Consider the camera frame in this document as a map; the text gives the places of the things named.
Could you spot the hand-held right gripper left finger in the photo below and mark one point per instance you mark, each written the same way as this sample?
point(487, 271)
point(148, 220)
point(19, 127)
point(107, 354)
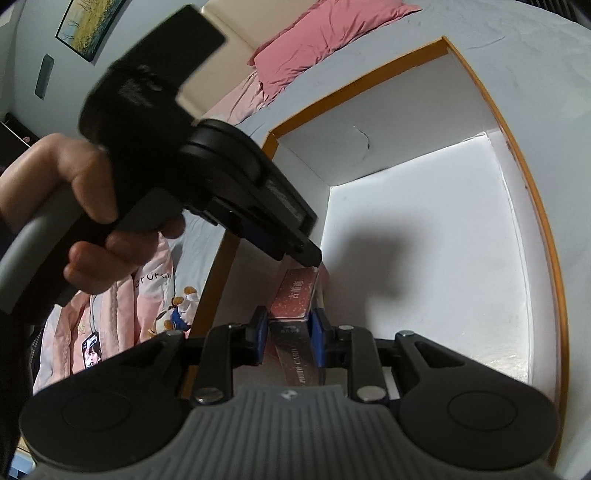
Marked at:
point(259, 334)

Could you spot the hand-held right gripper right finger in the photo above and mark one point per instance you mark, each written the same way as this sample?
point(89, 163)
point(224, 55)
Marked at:
point(316, 336)

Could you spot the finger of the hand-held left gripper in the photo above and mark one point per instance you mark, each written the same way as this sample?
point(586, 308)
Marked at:
point(304, 251)
point(263, 242)

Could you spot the dark red card box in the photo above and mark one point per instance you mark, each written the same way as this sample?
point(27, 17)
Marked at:
point(293, 295)

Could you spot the sailor duck plush toy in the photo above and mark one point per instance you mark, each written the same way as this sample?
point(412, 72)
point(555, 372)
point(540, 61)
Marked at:
point(178, 316)

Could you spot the orange storage box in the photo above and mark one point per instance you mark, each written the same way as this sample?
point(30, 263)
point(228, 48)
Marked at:
point(415, 254)

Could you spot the person's left hand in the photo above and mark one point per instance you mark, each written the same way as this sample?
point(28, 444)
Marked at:
point(55, 161)

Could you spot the light pink pillow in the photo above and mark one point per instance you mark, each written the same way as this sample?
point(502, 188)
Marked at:
point(244, 97)

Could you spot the beige padded headboard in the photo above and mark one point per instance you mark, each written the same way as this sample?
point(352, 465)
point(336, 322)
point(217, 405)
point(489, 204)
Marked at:
point(231, 23)

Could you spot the pink quilt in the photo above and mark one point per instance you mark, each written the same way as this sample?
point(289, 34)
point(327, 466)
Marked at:
point(120, 318)

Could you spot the framed wall picture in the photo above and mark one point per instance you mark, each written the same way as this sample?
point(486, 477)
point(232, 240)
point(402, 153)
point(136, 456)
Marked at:
point(92, 27)

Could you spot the dark grey wall panel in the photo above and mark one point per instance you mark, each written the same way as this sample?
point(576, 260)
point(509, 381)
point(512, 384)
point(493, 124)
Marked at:
point(44, 76)

